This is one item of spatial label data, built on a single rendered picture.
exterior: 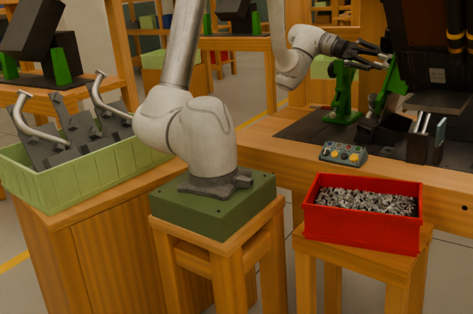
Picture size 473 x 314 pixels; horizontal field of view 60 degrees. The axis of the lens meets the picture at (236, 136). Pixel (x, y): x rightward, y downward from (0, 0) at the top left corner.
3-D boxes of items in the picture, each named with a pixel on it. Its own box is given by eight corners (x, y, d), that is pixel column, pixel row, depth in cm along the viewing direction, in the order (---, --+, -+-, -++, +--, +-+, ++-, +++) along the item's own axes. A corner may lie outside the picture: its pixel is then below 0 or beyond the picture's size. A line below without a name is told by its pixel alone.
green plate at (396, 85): (399, 109, 145) (419, 53, 134) (377, 101, 149) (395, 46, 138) (409, 101, 153) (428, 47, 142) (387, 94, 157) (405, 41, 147)
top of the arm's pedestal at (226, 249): (227, 258, 112) (226, 246, 111) (148, 226, 131) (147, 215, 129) (286, 205, 136) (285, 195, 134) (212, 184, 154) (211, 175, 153)
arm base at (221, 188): (238, 203, 116) (236, 186, 114) (174, 191, 126) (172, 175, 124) (264, 175, 131) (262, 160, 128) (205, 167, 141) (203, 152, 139)
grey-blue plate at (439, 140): (437, 166, 134) (441, 126, 129) (431, 165, 135) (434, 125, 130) (444, 155, 141) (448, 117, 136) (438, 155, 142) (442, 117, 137)
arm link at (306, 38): (331, 39, 170) (317, 65, 169) (300, 29, 178) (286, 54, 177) (326, 24, 161) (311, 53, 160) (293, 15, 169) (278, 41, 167)
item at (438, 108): (459, 119, 117) (460, 109, 116) (401, 112, 127) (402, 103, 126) (481, 86, 145) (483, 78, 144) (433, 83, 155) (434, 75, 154)
